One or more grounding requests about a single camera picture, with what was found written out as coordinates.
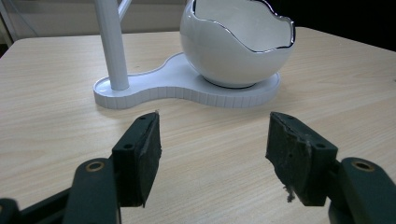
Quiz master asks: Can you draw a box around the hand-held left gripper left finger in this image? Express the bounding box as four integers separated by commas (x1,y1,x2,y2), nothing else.
63,111,163,224

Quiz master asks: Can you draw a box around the white stand with post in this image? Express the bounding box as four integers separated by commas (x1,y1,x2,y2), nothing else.
92,0,281,110

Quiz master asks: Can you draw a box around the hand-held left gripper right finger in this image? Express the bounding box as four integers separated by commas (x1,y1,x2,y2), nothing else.
265,111,396,224

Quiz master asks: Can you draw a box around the white eggshell-shaped ceramic bowl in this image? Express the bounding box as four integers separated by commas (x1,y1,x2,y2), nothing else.
179,0,296,89

